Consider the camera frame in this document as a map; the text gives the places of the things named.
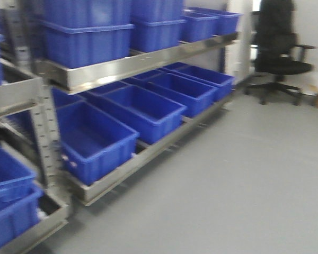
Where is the blue bin upper front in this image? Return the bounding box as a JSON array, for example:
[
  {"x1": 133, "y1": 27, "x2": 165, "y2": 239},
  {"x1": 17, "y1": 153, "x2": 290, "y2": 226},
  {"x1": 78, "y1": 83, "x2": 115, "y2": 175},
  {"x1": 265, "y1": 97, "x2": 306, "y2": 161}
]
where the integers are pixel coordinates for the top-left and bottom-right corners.
[{"x1": 40, "y1": 1, "x2": 134, "y2": 69}]

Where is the black office chair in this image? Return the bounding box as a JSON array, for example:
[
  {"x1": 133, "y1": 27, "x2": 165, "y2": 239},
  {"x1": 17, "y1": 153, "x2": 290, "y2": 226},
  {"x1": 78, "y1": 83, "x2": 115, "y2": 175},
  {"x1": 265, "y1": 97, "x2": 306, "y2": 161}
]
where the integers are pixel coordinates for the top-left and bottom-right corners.
[{"x1": 244, "y1": 1, "x2": 315, "y2": 105}]

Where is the blue bin bottom left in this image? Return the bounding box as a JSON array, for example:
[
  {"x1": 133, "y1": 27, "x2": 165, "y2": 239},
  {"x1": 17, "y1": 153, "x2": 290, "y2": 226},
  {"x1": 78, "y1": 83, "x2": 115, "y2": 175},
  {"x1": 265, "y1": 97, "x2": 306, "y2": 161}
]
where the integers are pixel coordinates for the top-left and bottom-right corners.
[{"x1": 0, "y1": 147, "x2": 43, "y2": 248}]

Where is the blue bin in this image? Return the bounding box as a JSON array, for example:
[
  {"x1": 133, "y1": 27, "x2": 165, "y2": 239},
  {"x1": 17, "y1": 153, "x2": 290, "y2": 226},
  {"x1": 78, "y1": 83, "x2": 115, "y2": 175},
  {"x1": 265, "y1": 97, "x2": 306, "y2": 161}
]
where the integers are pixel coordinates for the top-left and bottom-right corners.
[
  {"x1": 123, "y1": 69, "x2": 217, "y2": 118},
  {"x1": 180, "y1": 11, "x2": 219, "y2": 42},
  {"x1": 159, "y1": 62, "x2": 235, "y2": 102},
  {"x1": 83, "y1": 81, "x2": 187, "y2": 144},
  {"x1": 56, "y1": 102, "x2": 139, "y2": 186},
  {"x1": 187, "y1": 7, "x2": 242, "y2": 35},
  {"x1": 0, "y1": 147, "x2": 43, "y2": 248},
  {"x1": 130, "y1": 0, "x2": 186, "y2": 52},
  {"x1": 40, "y1": 1, "x2": 134, "y2": 69}
]

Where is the stainless steel shelf rack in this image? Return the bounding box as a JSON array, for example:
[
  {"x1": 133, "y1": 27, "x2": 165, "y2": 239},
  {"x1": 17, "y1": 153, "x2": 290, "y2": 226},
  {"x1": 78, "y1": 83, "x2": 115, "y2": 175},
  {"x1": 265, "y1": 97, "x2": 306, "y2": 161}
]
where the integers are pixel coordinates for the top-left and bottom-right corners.
[{"x1": 0, "y1": 0, "x2": 241, "y2": 254}]

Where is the blue bin lower front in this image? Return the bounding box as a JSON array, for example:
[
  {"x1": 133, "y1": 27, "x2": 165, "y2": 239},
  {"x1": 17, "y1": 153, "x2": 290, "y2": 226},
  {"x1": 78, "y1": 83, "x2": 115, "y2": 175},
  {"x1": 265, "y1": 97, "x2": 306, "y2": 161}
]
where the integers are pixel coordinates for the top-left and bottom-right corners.
[{"x1": 56, "y1": 102, "x2": 139, "y2": 186}]

